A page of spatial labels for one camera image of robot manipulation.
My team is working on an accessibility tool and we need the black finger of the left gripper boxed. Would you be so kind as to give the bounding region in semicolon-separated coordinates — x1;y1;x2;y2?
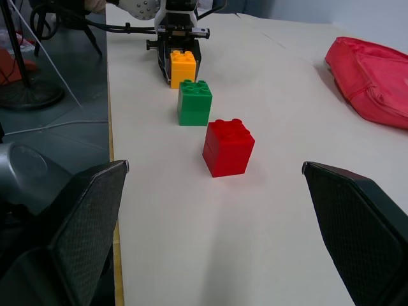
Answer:
156;47;172;86
194;44;203;81

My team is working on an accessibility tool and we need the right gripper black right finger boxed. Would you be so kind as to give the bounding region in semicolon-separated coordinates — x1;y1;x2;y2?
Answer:
301;161;408;306

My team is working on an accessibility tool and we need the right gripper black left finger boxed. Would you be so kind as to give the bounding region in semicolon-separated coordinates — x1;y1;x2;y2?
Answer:
0;159;130;306

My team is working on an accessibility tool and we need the yellow toy brick cube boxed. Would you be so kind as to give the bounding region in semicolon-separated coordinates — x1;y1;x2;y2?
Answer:
170;50;197;90

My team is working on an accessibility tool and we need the green toy brick cube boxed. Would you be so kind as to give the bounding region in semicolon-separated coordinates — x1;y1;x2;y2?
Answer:
177;79;214;127

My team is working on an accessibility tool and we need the black tripod leg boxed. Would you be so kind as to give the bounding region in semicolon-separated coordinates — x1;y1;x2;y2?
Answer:
82;24;103;57

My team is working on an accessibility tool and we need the silver robot body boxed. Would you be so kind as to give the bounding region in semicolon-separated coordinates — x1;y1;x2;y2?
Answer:
0;142;73;219

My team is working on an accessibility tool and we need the red toy brick cube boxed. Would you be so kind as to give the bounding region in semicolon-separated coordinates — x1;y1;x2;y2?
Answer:
201;118;256;178

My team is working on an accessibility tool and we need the black stand base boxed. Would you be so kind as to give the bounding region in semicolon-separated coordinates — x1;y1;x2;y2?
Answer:
0;0;66;112

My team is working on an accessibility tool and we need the red object on floor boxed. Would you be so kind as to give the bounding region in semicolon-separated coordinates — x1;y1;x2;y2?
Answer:
0;47;38;85

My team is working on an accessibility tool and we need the red fabric bag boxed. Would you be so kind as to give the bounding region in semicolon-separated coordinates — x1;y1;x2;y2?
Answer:
324;36;408;130

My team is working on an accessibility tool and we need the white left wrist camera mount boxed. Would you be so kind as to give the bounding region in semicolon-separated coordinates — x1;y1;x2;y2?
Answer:
154;0;199;33

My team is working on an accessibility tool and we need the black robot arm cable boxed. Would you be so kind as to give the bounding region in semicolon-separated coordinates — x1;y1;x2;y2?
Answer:
30;0;159;41

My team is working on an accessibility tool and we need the white cord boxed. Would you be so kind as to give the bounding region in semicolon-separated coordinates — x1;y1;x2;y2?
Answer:
3;119;110;136
8;0;83;108

